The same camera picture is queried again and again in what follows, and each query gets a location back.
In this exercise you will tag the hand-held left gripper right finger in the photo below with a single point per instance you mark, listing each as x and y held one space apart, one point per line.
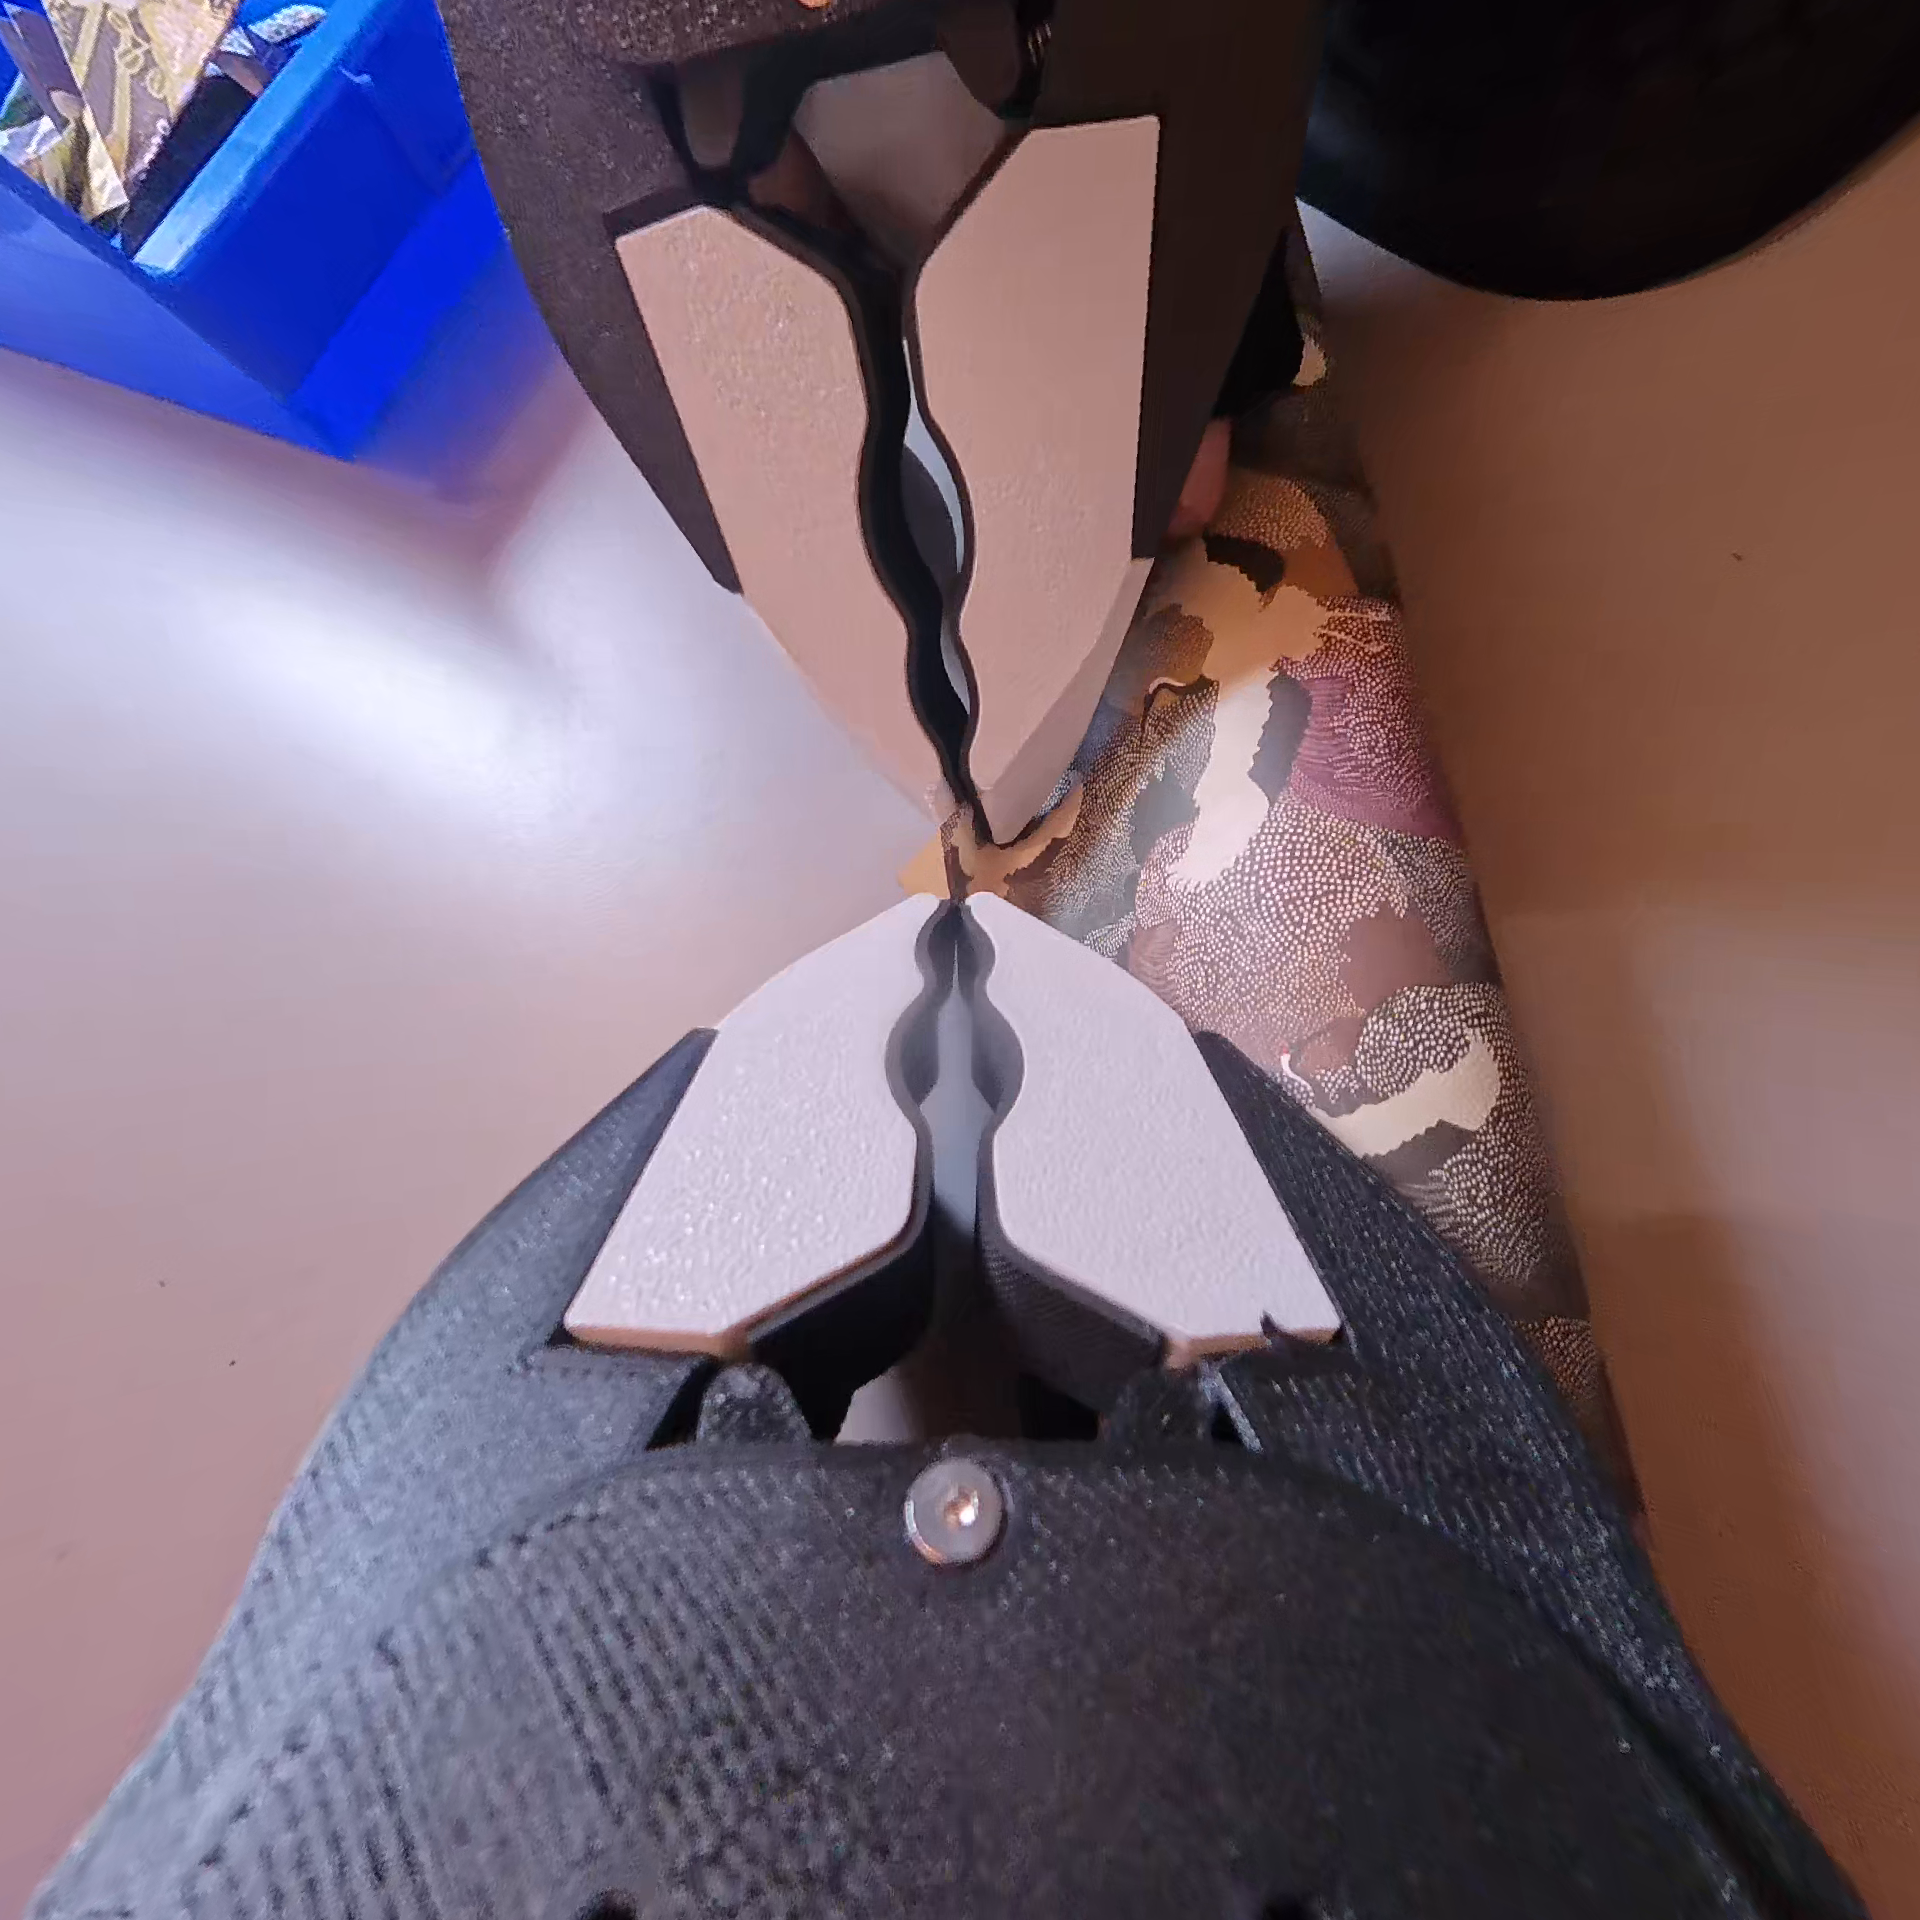
1156 1170

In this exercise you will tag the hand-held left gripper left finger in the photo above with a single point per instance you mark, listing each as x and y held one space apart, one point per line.
751 1170

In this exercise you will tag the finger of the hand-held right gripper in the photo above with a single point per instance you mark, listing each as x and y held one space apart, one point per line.
1051 390
766 421

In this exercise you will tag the blue plastic bin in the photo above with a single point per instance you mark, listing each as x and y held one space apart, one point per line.
330 270

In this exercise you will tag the tan backed camouflage paper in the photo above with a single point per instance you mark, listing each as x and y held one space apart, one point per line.
1321 900

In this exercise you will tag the yellow backed black patterned paper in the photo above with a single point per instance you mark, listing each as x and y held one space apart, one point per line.
197 55

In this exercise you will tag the person's right hand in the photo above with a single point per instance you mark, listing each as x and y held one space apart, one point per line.
1193 480

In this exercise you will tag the black textured pad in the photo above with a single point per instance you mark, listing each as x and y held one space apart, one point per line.
1651 136

